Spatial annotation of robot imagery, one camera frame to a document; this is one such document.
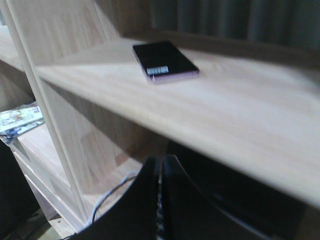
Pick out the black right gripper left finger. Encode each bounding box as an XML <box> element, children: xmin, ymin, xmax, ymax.
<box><xmin>70</xmin><ymin>156</ymin><xmax>158</xmax><ymax>240</ymax></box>

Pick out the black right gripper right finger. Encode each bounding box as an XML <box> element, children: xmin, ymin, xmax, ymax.
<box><xmin>161</xmin><ymin>154</ymin><xmax>265</xmax><ymax>240</ymax></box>

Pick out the black computer tower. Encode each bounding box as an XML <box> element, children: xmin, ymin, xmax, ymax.
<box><xmin>0</xmin><ymin>142</ymin><xmax>39</xmax><ymax>240</ymax></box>

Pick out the wooden shelf cabinet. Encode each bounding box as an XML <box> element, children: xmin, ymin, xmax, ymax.
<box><xmin>0</xmin><ymin>0</ymin><xmax>320</xmax><ymax>240</ymax></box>

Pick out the stack of booklets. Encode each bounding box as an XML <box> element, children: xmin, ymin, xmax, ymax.
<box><xmin>0</xmin><ymin>101</ymin><xmax>44</xmax><ymax>136</ymax></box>

